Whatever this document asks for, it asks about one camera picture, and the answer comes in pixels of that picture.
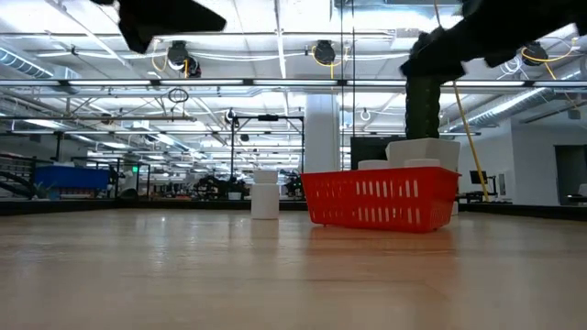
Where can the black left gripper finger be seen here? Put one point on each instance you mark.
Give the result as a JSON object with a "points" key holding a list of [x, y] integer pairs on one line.
{"points": [[169, 20]]}

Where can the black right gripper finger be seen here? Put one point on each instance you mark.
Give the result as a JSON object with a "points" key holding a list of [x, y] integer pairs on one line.
{"points": [[440, 55]]}

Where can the red plastic slotted basket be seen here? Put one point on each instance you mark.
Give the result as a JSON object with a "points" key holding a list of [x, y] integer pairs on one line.
{"points": [[380, 201]]}

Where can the white faceted plant pot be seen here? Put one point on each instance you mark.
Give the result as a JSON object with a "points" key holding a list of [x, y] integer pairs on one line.
{"points": [[431, 149]]}

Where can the black rectangular screen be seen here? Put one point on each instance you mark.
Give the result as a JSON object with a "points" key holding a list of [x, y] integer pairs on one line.
{"points": [[367, 151]]}

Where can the small black monitor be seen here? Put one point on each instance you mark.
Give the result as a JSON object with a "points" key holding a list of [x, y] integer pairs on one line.
{"points": [[479, 177]]}

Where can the white building column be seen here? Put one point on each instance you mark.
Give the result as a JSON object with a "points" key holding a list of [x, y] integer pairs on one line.
{"points": [[321, 137]]}

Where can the black metal frame rig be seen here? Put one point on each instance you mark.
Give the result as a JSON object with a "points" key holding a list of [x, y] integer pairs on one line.
{"points": [[268, 117]]}

